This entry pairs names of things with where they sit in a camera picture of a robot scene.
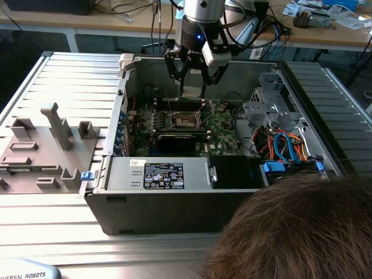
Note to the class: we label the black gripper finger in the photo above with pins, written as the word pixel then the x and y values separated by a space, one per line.
pixel 170 65
pixel 220 75

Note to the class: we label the silver CPU chip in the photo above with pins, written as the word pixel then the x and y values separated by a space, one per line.
pixel 191 92

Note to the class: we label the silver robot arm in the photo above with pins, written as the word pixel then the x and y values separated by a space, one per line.
pixel 203 8

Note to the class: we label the CPU socket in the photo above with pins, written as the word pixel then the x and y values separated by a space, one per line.
pixel 183 119

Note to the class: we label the metal disk bay cage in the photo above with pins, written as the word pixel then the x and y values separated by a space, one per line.
pixel 255 113

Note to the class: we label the green motherboard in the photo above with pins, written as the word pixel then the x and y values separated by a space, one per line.
pixel 223 139

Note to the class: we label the black graphics card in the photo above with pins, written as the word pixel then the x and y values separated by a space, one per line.
pixel 177 142

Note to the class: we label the wooden desk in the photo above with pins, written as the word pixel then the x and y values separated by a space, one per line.
pixel 87 24

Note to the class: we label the black plastic shroud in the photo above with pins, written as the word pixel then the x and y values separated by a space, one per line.
pixel 232 171

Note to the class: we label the heatsink cooler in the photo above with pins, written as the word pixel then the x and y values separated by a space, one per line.
pixel 302 18

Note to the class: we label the hard disk in blue carrier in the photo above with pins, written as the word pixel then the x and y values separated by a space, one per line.
pixel 273 168

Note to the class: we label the grey power supply unit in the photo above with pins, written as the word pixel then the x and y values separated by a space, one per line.
pixel 122 174

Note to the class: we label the blue case latch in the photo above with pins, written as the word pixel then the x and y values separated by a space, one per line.
pixel 86 176

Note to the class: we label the black device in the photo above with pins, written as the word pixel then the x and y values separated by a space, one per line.
pixel 43 7

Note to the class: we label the blue box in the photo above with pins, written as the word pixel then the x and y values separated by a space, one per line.
pixel 343 3

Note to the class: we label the black PC case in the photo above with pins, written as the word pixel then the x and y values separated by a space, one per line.
pixel 174 212

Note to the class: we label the grey parts rack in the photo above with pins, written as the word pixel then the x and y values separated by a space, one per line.
pixel 43 151

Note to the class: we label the brown-haired person head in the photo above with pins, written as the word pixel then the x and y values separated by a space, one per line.
pixel 290 232

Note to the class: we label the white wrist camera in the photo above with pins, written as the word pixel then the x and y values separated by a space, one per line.
pixel 215 56

